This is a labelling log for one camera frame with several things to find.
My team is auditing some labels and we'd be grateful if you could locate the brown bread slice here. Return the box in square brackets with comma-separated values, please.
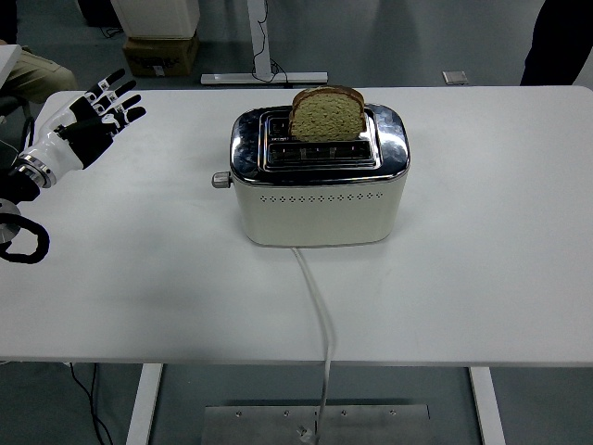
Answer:
[288, 85, 367, 144]

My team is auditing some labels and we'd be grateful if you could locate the white T-shaped desk stand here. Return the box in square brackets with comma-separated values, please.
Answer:
[200, 0, 329, 87]

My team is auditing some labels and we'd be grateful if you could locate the black cable on stand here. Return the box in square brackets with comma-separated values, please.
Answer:
[251, 0, 291, 89]

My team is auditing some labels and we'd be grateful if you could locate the cream chrome two-slot toaster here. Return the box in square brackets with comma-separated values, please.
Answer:
[211, 102, 411, 248]

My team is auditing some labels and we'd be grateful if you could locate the brown cardboard box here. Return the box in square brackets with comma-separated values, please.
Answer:
[121, 32, 201, 78]

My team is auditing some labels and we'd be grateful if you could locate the white box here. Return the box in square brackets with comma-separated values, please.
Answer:
[109, 0, 202, 40]

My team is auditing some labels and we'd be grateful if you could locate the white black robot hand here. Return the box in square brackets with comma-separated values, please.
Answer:
[18, 68, 147, 180]

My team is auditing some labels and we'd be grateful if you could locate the black cable under table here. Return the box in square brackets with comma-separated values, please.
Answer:
[68, 362, 115, 445]

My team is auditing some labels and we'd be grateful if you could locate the white side table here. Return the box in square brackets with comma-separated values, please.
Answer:
[0, 44, 23, 89]

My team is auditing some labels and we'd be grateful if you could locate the white toaster power cord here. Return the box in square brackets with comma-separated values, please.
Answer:
[290, 247, 336, 441]

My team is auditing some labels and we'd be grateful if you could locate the white table leg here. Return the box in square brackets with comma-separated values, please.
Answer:
[124, 363, 164, 445]
[467, 366, 507, 445]

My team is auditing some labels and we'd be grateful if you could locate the black floor object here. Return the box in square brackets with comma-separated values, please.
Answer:
[77, 0, 122, 28]

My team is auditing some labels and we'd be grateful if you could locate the person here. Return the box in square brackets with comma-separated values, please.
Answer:
[519, 0, 593, 87]
[0, 0, 80, 106]

